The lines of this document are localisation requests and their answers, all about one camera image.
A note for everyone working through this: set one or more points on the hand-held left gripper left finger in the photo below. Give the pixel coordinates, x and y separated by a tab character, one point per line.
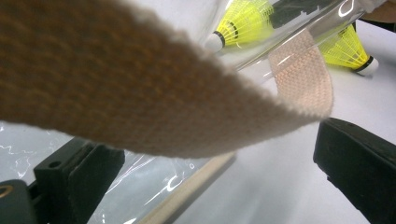
77	180

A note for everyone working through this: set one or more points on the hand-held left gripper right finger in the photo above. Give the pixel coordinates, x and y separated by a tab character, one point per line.
358	168

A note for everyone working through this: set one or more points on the clear plastic bag beige trim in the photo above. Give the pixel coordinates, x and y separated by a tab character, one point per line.
124	77

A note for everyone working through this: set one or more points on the yellow shuttlecock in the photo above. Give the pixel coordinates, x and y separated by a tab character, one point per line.
345	49
246	21

